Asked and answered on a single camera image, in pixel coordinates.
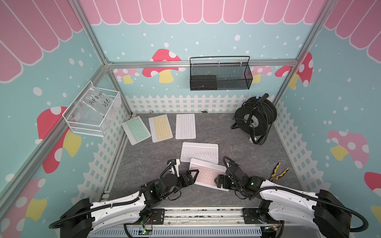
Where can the green key keyboard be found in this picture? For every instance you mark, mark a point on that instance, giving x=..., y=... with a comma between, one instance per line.
x=136, y=130

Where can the black cable reel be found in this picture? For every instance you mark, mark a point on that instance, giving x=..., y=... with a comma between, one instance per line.
x=255, y=117

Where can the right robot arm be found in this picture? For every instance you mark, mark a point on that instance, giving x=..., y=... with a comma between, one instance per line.
x=321, y=211

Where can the clear wire wall basket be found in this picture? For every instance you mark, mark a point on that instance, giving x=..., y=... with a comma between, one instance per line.
x=93, y=110

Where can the black box in basket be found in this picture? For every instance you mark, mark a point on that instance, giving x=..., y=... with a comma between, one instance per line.
x=203, y=82

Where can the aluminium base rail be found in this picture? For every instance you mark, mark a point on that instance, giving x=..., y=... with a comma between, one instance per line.
x=207, y=222

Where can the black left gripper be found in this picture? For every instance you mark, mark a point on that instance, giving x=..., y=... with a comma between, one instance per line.
x=189, y=177

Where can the white key keyboard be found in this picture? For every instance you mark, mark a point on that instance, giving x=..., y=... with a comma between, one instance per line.
x=201, y=151
x=185, y=126

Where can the yellow key keyboard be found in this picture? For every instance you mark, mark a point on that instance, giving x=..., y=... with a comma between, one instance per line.
x=160, y=128

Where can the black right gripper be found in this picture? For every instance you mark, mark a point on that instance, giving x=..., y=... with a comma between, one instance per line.
x=224, y=179

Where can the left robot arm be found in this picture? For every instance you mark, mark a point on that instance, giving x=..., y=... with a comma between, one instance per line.
x=86, y=218

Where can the black mesh wall basket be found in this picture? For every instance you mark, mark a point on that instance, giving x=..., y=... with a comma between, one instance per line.
x=232, y=72

